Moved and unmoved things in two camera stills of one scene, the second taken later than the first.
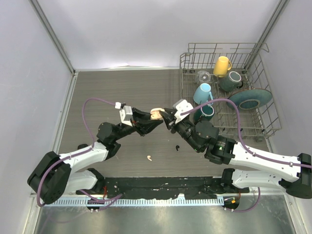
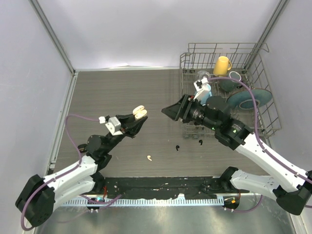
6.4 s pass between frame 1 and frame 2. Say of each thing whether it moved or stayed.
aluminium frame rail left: stayed
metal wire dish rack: stayed
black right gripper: moved
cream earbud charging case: moved
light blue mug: stayed
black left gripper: moved
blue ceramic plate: stayed
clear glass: stayed
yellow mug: stayed
